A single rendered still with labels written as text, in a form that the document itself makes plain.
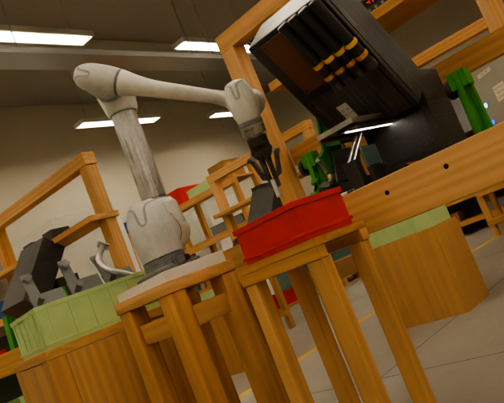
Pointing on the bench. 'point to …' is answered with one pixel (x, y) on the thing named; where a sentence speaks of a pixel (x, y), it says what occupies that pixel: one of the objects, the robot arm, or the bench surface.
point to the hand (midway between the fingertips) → (276, 187)
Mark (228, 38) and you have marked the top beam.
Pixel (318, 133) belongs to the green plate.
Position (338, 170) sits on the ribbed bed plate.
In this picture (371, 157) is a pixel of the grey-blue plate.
